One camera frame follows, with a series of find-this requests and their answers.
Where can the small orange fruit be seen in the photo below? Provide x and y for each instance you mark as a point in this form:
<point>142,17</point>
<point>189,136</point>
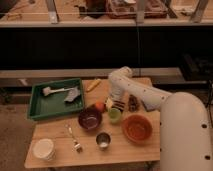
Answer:
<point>100,106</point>

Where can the green cup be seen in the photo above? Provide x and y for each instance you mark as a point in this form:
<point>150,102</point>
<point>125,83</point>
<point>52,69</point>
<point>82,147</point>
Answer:
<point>114,115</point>

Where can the brown chocolate bar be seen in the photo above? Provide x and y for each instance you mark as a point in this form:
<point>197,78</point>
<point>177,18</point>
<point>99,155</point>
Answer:
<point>133,104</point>

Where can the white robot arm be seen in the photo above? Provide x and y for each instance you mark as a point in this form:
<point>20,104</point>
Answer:
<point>185,135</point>

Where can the orange bowl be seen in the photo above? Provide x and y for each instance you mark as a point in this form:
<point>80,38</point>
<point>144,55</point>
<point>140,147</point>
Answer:
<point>136,128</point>

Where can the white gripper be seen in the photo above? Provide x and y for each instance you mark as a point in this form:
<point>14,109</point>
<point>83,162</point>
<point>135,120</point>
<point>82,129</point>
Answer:
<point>114,96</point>

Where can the small metal cup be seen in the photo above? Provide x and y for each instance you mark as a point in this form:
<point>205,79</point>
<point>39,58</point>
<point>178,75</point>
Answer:
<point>103,140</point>

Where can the grey cloth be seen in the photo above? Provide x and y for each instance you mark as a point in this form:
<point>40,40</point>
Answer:
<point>72,95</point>

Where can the purple bowl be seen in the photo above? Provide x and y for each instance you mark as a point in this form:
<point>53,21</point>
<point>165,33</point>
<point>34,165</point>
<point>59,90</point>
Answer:
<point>90,119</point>

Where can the white stacked plates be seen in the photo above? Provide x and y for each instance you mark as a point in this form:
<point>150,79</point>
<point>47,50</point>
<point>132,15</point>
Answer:
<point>44,149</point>

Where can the white brush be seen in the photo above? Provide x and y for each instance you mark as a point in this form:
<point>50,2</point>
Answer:
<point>48,90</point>

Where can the wooden table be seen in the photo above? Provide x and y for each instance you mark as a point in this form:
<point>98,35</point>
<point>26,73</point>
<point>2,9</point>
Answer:
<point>120,149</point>

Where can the striped black eraser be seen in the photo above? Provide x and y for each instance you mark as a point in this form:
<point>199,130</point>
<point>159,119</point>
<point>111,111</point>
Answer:
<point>119,105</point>

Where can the green plastic tray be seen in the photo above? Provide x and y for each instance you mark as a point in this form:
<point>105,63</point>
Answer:
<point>45,107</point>

